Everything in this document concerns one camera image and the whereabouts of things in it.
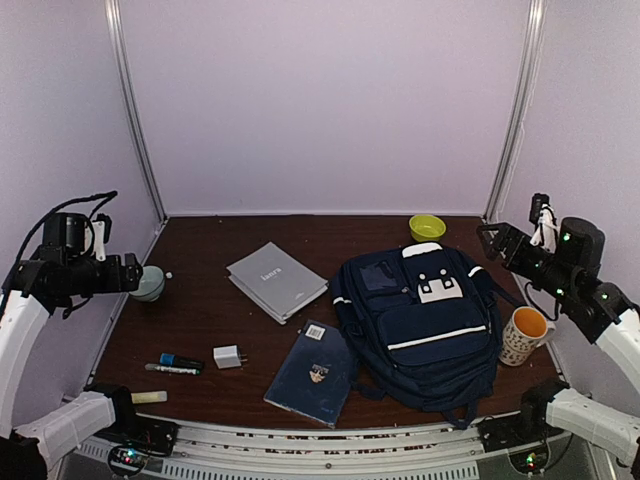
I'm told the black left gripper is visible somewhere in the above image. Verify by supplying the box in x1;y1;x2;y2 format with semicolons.
65;251;141;295

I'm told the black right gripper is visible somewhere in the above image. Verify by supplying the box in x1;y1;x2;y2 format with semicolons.
476;223;577;304

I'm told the navy blue student backpack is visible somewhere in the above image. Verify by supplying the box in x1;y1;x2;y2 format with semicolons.
329;242;522;429

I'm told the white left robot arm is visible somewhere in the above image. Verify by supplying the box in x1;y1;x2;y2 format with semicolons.
1;212;144;479

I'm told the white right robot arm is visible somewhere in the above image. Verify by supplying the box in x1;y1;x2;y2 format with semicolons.
476;217;639;477

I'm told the pale green ceramic bowl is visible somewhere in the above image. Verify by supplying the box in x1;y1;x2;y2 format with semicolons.
129;265;166;303

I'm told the lime green bowl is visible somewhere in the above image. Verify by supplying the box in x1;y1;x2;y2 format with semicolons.
409;215;447;242

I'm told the patterned mug orange inside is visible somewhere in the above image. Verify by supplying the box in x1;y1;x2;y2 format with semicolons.
499;306;556;367

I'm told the blue cap black marker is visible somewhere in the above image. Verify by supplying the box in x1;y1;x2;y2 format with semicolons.
159;353;205;370

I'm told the pale yellow eraser stick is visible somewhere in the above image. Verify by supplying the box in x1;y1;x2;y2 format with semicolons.
131;391;168;405

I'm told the white marker pen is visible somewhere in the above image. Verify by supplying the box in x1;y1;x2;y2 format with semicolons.
144;363;201;376

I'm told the white power adapter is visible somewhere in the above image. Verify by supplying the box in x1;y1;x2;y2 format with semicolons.
212;344;248;370

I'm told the grey hardcover book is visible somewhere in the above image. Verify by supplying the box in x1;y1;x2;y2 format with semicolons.
227;242;328;325

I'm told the dark blue notebook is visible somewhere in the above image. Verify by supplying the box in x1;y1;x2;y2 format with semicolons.
263;320;357;428

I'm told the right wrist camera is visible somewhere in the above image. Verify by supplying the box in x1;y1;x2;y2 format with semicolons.
529;193;559;253

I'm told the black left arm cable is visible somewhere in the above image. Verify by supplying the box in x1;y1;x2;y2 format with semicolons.
2;190;119;291

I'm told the right aluminium frame post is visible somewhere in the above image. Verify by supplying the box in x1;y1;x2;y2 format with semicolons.
483;0;547;222

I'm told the aluminium frame post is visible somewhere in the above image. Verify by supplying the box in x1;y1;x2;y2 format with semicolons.
104;0;168;227
483;0;547;222

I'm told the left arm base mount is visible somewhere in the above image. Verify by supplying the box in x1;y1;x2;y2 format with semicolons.
84;383;179;457

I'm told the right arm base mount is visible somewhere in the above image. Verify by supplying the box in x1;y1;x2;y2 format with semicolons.
476;379;569;452

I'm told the front aluminium rail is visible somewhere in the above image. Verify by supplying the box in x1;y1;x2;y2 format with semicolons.
44;394;616;480

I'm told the left aluminium frame post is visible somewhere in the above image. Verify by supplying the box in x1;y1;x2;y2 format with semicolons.
104;0;168;227

